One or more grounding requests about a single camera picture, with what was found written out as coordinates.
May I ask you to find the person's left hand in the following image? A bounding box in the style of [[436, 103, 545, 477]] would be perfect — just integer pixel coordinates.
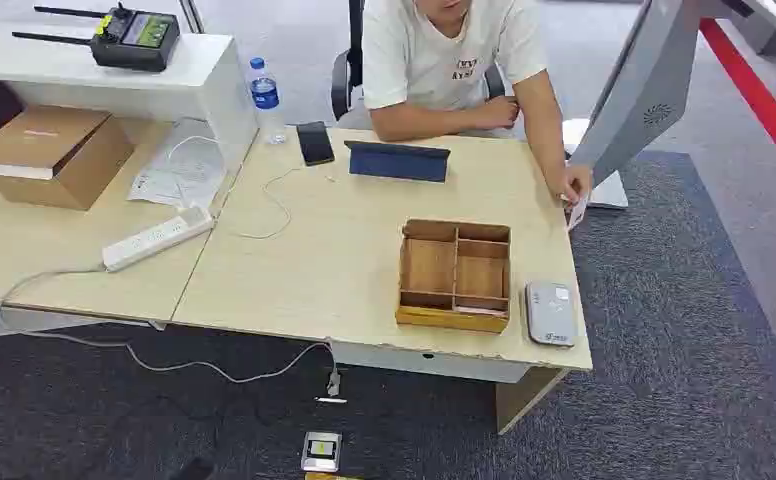
[[554, 164, 594, 209]]

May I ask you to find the person's right hand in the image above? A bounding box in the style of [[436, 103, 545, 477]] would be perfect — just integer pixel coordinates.
[[474, 95, 521, 131]]

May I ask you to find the white card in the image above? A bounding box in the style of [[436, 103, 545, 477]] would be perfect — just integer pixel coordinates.
[[566, 193, 591, 232]]

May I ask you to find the person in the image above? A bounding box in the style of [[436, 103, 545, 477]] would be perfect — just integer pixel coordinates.
[[360, 0, 594, 209]]

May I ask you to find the grey kiosk stand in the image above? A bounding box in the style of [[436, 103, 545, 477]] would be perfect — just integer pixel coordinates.
[[562, 0, 776, 211]]

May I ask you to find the blue tablet case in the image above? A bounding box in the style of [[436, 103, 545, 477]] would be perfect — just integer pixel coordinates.
[[344, 140, 452, 184]]

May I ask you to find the grey card reader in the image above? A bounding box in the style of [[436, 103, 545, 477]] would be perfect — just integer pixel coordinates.
[[525, 280, 579, 348]]

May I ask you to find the black office chair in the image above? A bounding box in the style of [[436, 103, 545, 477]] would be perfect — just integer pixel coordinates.
[[330, 0, 509, 122]]

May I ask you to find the wooden compartment box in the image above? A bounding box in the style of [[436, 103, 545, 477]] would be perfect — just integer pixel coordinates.
[[395, 218, 513, 335]]

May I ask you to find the black smartphone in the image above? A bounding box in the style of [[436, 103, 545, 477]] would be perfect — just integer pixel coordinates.
[[295, 121, 336, 168]]

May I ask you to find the wooden desk leg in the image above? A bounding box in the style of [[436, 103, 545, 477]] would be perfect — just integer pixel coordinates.
[[495, 366, 570, 436]]

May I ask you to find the white desk apron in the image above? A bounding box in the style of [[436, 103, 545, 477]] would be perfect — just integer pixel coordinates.
[[330, 340, 536, 386]]

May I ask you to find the clear water bottle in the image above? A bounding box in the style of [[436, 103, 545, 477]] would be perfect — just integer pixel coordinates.
[[248, 57, 289, 146]]

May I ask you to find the clear plastic bag with papers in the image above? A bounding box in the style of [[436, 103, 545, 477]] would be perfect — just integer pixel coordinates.
[[126, 118, 230, 211]]

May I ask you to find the metal pole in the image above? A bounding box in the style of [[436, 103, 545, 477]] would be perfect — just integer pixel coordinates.
[[178, 0, 206, 35]]

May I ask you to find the white desk riser shelf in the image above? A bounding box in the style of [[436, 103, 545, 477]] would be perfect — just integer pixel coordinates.
[[0, 19, 261, 175]]

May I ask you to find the white power strip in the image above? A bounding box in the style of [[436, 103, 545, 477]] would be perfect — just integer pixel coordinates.
[[101, 206, 216, 274]]

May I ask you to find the silver floor socket box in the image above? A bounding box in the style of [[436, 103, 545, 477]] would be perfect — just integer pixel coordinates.
[[299, 430, 344, 474]]

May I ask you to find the black remote controller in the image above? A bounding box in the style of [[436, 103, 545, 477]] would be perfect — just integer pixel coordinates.
[[11, 2, 182, 73]]

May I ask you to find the brown cardboard box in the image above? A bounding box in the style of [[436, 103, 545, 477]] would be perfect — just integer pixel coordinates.
[[0, 104, 136, 213]]

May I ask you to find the white board under desk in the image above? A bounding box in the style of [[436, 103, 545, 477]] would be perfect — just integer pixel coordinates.
[[0, 307, 167, 342]]

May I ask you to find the thin white charging cable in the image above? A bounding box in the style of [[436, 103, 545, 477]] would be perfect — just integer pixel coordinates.
[[231, 165, 338, 241]]

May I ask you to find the grey power strip cable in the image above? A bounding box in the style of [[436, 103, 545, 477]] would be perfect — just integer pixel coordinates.
[[0, 264, 344, 399]]

